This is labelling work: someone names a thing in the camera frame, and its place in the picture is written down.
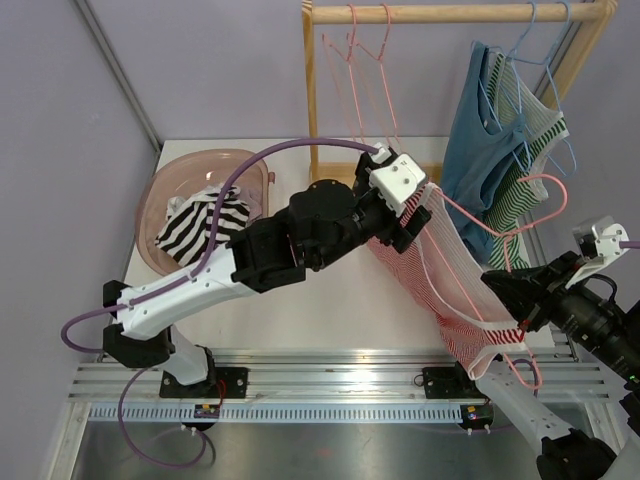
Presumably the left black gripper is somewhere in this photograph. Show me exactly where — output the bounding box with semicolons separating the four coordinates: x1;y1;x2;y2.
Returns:
312;154;431;270

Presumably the red white striped tank top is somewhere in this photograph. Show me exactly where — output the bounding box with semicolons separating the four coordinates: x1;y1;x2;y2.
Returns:
368;183;528;380

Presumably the pink hanger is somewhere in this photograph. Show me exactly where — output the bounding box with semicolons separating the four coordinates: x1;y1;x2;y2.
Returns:
432;173;569;391
346;3;404;152
321;4;365;141

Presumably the lilac tank top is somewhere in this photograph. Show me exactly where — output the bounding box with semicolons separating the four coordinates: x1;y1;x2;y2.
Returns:
239;188;263;223

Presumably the black white striped tank top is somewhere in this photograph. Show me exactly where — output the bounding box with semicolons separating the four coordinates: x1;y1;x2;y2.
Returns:
154;184;250;267

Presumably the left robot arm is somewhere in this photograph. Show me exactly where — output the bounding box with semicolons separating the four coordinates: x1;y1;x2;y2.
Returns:
102;148;431;398

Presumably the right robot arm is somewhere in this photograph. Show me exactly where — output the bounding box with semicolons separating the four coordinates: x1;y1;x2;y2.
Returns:
453;252;639;479

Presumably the blue tank top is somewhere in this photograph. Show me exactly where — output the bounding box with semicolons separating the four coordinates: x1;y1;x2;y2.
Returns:
440;42;525;264

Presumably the green white striped tank top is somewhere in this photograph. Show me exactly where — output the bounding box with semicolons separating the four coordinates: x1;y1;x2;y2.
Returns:
482;49;571;269

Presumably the blue hanger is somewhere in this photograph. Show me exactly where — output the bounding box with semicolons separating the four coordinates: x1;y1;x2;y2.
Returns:
506;1;577;177
487;1;539;176

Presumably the pink plastic basin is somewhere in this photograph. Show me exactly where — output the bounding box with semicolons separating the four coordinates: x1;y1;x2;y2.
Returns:
136;149;252;276

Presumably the wooden clothes rack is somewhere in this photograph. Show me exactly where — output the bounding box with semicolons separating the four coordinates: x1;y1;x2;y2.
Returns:
301;0;619;186

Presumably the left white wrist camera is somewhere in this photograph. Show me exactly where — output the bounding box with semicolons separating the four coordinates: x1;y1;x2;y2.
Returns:
368;143;427;218

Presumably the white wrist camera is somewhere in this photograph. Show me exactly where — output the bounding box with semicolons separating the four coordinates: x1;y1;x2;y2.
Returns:
368;143;427;218
567;215;629;288

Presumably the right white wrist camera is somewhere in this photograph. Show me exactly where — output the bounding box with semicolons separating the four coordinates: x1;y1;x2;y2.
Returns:
567;215;629;288

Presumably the aluminium mounting rail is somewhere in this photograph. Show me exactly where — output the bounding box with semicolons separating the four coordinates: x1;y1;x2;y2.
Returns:
67;279;614;407

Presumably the white slotted cable duct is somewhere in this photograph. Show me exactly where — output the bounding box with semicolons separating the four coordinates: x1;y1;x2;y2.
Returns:
89;403;462;424

